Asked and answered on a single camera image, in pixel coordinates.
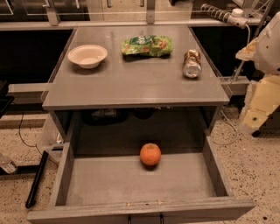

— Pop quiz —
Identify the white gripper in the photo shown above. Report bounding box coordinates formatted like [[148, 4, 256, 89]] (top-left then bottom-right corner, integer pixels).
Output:
[[235, 38, 280, 134]]

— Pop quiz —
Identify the orange fruit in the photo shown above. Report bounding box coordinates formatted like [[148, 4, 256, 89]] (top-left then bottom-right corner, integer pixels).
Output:
[[140, 143, 161, 166]]

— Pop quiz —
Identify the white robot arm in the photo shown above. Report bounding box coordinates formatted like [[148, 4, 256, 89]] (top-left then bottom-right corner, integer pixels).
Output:
[[235, 11, 280, 134]]

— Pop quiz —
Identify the grey cabinet counter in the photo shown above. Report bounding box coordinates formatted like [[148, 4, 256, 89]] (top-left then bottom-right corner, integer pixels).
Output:
[[43, 25, 229, 151]]

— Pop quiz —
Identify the open grey top drawer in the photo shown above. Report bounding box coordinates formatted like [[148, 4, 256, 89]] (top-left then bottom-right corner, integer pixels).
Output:
[[26, 112, 256, 224]]

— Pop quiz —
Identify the crushed metallic can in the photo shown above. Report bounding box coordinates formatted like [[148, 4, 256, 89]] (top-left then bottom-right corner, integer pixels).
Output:
[[183, 49, 202, 79]]

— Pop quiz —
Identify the green chip bag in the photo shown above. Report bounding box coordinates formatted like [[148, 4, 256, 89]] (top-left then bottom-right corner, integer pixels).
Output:
[[121, 35, 173, 57]]

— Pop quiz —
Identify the white paper bowl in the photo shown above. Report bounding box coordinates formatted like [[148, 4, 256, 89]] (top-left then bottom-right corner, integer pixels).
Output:
[[67, 45, 108, 69]]

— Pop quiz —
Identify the black bar on floor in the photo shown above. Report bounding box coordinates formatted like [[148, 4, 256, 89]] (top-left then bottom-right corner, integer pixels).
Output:
[[25, 151, 48, 208]]

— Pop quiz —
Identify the white cable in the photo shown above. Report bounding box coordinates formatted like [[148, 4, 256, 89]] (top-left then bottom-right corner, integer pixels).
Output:
[[212, 24, 252, 146]]

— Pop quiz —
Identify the white coiled handle fixture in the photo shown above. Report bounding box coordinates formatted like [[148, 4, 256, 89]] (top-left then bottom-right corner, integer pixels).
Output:
[[200, 3, 248, 29]]

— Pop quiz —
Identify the thin black floor cable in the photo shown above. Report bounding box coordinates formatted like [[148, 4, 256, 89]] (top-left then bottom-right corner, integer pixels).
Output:
[[17, 112, 60, 165]]

